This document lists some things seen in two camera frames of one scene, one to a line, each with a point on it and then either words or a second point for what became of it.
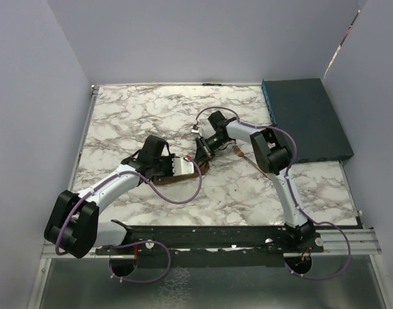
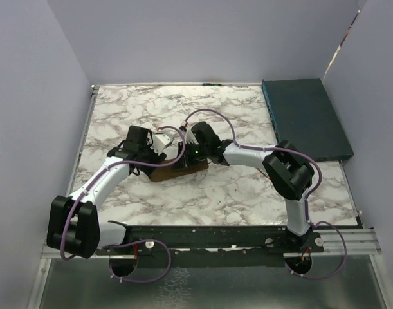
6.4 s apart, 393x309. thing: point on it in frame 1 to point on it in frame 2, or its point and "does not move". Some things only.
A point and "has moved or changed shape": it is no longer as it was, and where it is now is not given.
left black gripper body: (163, 166) does not move
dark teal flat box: (303, 107) does not move
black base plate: (218, 245) does not move
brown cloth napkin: (170, 179) has moved or changed shape
